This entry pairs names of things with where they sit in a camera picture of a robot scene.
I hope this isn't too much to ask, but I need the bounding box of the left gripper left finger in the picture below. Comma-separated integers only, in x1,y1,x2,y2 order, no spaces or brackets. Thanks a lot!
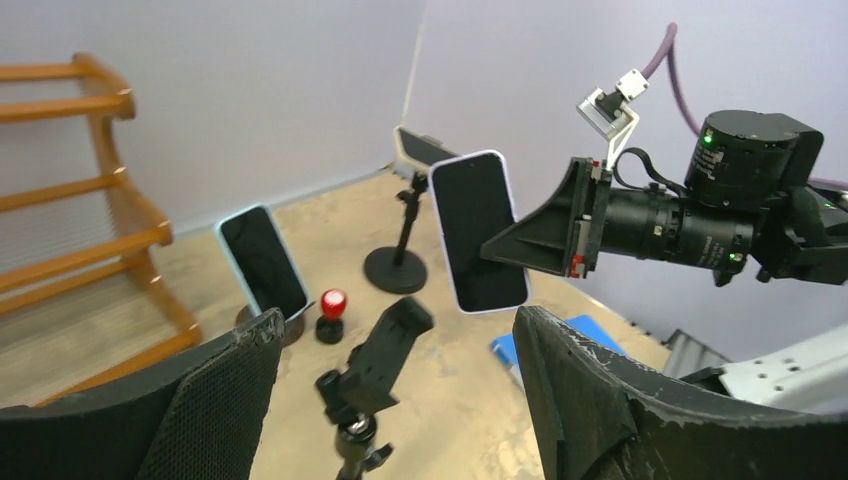
1,309,285,479

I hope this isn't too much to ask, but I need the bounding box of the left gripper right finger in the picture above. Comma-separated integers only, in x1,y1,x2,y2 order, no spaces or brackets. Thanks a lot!
512,306,847,479

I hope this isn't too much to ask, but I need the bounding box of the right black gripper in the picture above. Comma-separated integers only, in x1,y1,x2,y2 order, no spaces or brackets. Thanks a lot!
480,157,612,278

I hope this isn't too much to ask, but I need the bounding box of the lavender case smartphone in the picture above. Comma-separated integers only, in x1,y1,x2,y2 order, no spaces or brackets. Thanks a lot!
428,149,531,314

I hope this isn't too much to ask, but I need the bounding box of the black phone stand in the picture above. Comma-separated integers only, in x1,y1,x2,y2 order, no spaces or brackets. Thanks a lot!
315,296,434,480
363,173,428,295

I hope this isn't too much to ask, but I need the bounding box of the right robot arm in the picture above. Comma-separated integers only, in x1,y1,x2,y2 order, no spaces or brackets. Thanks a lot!
469,110,847,308

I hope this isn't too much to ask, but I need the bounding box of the blue notebook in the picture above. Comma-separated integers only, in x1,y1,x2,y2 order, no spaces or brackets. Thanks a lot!
490,314,627,389

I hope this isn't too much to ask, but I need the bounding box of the white case smartphone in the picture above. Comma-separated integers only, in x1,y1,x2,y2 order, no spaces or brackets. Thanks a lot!
392,125,458,179

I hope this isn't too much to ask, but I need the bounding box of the red cap black stamp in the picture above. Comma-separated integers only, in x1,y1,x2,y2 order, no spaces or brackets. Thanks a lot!
315,289,348,345

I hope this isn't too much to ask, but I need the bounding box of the wooden shelf rack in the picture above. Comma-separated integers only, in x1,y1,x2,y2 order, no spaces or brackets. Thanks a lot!
1,53,203,406

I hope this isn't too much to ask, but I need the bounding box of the light blue case smartphone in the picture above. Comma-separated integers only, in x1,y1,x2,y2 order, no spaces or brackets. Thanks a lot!
214,204,312,321

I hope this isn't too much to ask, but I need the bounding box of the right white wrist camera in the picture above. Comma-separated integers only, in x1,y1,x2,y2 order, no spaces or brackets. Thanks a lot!
576,69,650,170

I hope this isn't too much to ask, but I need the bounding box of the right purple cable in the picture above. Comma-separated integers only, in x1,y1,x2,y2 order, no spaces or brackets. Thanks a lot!
639,23,848,193

